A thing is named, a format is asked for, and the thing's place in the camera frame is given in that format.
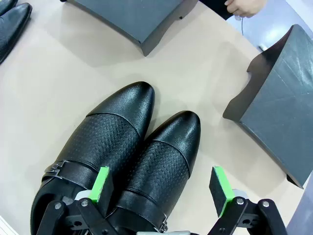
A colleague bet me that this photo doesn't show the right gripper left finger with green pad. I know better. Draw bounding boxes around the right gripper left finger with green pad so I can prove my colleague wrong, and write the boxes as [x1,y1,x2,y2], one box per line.
[41,166,115,235]

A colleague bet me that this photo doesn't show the thin grey cable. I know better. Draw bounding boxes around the thin grey cable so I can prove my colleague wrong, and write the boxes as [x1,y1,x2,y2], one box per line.
[234,16,245,36]

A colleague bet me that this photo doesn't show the black leather buckle shoe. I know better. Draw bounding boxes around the black leather buckle shoe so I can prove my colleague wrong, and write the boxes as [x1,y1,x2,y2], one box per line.
[105,110,201,235]
[0,2,33,65]
[0,0,18,15]
[30,81,156,235]

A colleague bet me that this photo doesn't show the person in black t-shirt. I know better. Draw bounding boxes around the person in black t-shirt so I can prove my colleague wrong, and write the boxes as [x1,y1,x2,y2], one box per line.
[199,0,233,21]

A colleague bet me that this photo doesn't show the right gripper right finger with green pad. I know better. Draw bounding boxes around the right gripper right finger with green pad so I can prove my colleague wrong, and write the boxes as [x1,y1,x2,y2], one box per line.
[205,165,288,235]

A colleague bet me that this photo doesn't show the person's left hand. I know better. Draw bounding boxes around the person's left hand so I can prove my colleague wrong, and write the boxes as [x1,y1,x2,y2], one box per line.
[224,0,264,18]

